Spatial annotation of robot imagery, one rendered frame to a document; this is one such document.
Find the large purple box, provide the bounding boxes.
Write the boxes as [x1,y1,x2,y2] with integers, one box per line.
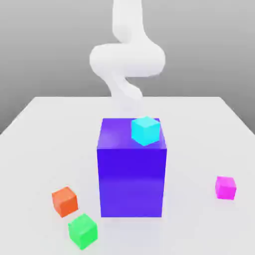
[96,118,167,218]

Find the small orange cube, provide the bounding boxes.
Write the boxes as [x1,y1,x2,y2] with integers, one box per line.
[51,186,79,218]

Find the small cyan cube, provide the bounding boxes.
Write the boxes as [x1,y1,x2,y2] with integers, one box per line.
[130,116,161,147]

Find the small green cube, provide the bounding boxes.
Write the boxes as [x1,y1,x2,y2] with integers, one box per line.
[68,213,99,251]

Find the small magenta cube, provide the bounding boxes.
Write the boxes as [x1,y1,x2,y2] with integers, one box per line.
[215,175,237,200]

